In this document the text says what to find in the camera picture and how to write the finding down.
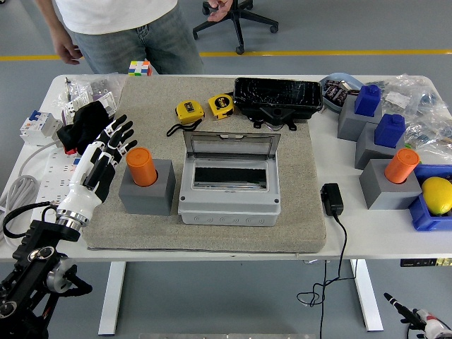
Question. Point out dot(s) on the white blue circuit breaker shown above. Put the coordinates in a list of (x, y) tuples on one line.
[(35, 127)]

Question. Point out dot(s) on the person's left hand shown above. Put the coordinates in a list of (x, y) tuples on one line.
[(220, 10)]

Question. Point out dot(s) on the clear bags of small parts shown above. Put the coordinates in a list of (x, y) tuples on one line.
[(102, 83)]

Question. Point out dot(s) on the clear bags of components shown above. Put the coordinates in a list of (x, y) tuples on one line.
[(427, 106)]

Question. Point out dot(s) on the black office chair base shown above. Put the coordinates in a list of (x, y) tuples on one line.
[(243, 21)]

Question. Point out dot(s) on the thin metal tool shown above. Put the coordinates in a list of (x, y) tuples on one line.
[(67, 88)]

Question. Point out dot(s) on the black plastic housing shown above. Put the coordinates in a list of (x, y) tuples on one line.
[(279, 93)]

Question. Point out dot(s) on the white table leg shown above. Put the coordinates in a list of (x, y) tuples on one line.
[(111, 300), (367, 300)]

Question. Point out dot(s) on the black table control panel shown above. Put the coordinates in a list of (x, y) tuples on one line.
[(420, 262)]

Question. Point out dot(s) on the black power adapter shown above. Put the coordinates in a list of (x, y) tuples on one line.
[(332, 199)]

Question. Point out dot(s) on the light blue bowl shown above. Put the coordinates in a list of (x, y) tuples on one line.
[(330, 106)]

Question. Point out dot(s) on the dark snack packets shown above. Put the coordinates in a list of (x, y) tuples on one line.
[(335, 92)]

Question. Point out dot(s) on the black cloth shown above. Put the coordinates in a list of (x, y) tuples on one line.
[(84, 123)]

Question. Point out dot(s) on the grey holder block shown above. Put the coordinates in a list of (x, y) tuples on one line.
[(367, 152), (349, 123), (148, 205), (385, 196)]

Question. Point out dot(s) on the person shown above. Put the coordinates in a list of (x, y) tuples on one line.
[(123, 28)]

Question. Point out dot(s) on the white purple small package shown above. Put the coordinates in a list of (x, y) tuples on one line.
[(106, 102)]

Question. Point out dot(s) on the blue plastic bottle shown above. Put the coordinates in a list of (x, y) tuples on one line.
[(367, 102), (388, 132)]

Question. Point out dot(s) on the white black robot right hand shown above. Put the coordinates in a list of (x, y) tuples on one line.
[(429, 319)]

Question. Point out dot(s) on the grey enclosure cover clear lid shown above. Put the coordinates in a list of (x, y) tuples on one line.
[(229, 196)]

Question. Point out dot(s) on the white power strip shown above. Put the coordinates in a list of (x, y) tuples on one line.
[(53, 180)]

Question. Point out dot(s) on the grey-brown foam mat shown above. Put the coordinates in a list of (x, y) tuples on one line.
[(282, 240)]

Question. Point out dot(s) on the person's right hand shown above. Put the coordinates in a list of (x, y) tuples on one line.
[(67, 49)]

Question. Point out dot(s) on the yellow lemon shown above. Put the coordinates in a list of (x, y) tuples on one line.
[(438, 196)]

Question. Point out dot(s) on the orange cylindrical battery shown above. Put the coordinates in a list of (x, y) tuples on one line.
[(141, 167), (400, 167)]

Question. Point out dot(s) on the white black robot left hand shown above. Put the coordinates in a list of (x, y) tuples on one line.
[(84, 187)]

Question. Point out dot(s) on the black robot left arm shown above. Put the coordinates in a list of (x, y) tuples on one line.
[(31, 254)]

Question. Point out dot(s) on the blue storage bin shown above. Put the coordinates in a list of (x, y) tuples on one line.
[(423, 220)]

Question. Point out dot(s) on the person's right forearm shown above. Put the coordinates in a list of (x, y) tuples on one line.
[(53, 17)]

